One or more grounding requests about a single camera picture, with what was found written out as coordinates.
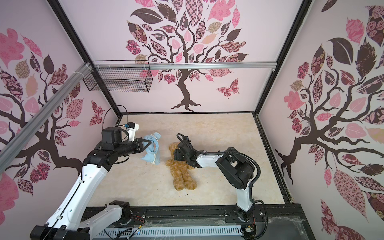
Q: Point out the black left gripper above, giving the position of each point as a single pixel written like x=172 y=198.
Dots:
x=138 y=142

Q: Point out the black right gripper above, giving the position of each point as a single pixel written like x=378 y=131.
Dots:
x=178 y=153

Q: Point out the light blue teddy shirt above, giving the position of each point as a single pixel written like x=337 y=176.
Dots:
x=152 y=153

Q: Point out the brown plush teddy bear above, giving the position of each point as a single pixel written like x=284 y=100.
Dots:
x=180 y=172

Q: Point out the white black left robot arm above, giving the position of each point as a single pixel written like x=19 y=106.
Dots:
x=66 y=223

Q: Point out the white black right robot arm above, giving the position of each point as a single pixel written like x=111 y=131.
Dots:
x=240 y=170

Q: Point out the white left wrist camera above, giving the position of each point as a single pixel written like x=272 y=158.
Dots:
x=131 y=128

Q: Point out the black wire mesh basket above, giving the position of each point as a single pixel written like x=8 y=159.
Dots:
x=120 y=76

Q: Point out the aluminium rail back wall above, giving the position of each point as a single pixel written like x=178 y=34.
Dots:
x=183 y=66

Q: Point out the aluminium rail wall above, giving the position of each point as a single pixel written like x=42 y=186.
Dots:
x=183 y=66
x=11 y=150

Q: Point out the white slotted cable duct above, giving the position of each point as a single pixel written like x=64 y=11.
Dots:
x=167 y=232

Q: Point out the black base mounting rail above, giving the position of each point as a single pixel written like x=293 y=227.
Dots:
x=230 y=214

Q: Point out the aluminium rail left wall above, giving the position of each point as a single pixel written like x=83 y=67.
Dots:
x=11 y=150

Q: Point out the black corner frame post left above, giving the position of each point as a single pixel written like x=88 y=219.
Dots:
x=71 y=32

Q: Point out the black corner frame post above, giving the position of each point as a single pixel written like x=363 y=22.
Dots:
x=295 y=27
x=71 y=32

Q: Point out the black corner frame post right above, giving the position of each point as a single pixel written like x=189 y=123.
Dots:
x=295 y=27

